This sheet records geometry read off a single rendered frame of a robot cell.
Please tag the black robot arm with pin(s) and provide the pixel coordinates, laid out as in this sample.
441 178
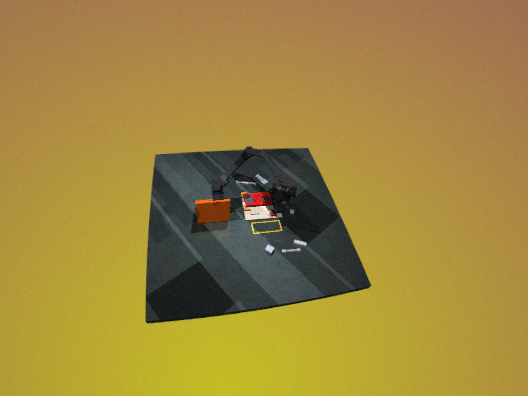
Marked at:
222 180

